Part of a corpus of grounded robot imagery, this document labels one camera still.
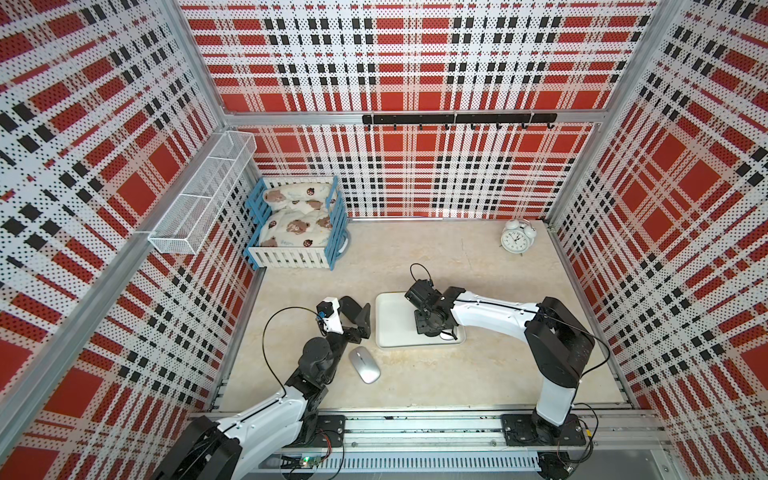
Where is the white plastic storage tray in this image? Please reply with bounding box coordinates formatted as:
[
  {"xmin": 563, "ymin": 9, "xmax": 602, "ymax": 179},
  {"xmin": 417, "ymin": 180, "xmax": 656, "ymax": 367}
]
[{"xmin": 373, "ymin": 292, "xmax": 466, "ymax": 349}]

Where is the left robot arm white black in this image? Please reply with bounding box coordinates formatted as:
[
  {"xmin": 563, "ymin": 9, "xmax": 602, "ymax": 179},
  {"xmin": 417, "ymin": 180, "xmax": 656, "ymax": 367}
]
[{"xmin": 150, "ymin": 296, "xmax": 371, "ymax": 479}]

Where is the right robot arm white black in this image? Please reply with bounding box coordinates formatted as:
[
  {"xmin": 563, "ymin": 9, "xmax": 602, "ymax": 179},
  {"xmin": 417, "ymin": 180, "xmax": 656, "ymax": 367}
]
[{"xmin": 404, "ymin": 279, "xmax": 597, "ymax": 428}]

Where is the blue white toy crib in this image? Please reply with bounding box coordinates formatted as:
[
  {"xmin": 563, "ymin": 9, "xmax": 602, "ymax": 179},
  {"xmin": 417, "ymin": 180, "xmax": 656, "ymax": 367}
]
[{"xmin": 245, "ymin": 176, "xmax": 350, "ymax": 270}]

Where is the bear print blanket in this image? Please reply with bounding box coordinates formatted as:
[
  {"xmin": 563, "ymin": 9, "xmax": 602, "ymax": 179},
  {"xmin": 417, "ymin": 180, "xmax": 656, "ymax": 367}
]
[{"xmin": 257, "ymin": 207, "xmax": 332, "ymax": 248}]

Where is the white twin-bell alarm clock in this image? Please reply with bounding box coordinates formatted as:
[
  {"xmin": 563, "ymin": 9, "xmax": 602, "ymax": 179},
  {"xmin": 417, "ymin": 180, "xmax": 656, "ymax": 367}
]
[{"xmin": 500, "ymin": 219, "xmax": 537, "ymax": 255}]

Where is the bear print pillow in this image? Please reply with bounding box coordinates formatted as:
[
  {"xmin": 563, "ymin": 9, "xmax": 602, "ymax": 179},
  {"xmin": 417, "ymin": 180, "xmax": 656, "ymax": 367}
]
[{"xmin": 262, "ymin": 182, "xmax": 331, "ymax": 213}]

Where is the green circuit board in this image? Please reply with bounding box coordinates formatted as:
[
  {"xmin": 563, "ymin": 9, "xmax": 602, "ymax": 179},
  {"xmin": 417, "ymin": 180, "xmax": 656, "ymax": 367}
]
[{"xmin": 280, "ymin": 455, "xmax": 327, "ymax": 470}]

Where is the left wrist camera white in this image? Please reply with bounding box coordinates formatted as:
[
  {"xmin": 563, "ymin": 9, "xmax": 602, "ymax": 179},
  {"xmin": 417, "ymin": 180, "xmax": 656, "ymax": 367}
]
[{"xmin": 319, "ymin": 297, "xmax": 344, "ymax": 336}]

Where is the right camera cable black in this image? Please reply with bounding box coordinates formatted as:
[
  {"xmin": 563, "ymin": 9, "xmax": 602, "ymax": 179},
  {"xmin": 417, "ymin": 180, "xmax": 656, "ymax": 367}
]
[{"xmin": 409, "ymin": 262, "xmax": 433, "ymax": 284}]

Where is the camera cable black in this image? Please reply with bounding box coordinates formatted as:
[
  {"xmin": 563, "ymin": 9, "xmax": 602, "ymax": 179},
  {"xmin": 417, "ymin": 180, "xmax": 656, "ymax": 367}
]
[
  {"xmin": 261, "ymin": 306, "xmax": 319, "ymax": 397},
  {"xmin": 409, "ymin": 262, "xmax": 433, "ymax": 284}
]

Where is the left camera cable black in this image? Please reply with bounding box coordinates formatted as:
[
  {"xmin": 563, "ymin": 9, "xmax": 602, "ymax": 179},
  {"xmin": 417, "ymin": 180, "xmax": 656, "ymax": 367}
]
[{"xmin": 261, "ymin": 306, "xmax": 319, "ymax": 397}]

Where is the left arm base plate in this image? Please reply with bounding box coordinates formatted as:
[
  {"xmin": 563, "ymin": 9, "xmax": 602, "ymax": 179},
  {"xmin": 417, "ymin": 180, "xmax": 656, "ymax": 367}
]
[{"xmin": 301, "ymin": 414, "xmax": 347, "ymax": 450}]

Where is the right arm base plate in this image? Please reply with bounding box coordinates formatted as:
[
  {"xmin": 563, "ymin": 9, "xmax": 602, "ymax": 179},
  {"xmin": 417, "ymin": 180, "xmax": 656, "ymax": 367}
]
[{"xmin": 501, "ymin": 412, "xmax": 587, "ymax": 447}]

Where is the white wire mesh shelf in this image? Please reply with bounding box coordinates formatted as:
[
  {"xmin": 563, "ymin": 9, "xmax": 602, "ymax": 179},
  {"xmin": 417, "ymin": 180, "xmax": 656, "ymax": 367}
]
[{"xmin": 148, "ymin": 131, "xmax": 256, "ymax": 255}]

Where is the black wall hook rail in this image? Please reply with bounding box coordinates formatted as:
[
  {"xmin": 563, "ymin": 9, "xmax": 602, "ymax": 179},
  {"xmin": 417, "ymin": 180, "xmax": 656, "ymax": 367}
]
[{"xmin": 362, "ymin": 113, "xmax": 558, "ymax": 127}]

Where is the aluminium front rail frame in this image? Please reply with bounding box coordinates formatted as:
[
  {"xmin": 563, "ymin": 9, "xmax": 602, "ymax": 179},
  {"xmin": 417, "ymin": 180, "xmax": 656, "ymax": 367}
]
[{"xmin": 161, "ymin": 407, "xmax": 679, "ymax": 480}]

